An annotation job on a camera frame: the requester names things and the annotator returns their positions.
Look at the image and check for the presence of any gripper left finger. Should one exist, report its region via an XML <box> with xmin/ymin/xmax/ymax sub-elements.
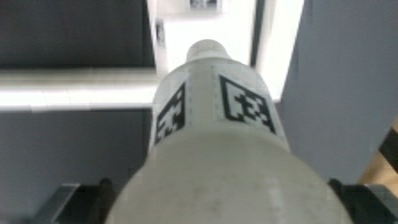
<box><xmin>34</xmin><ymin>178</ymin><xmax>115</xmax><ymax>224</ymax></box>

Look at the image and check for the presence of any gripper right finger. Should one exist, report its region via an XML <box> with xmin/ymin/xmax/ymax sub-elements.
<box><xmin>329</xmin><ymin>179</ymin><xmax>398</xmax><ymax>224</ymax></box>

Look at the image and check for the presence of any white lamp bulb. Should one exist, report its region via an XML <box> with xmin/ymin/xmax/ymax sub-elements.
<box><xmin>107</xmin><ymin>39</ymin><xmax>354</xmax><ymax>224</ymax></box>

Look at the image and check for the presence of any white frame wall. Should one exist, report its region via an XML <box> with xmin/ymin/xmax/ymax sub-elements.
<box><xmin>0</xmin><ymin>0</ymin><xmax>306</xmax><ymax>111</ymax></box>

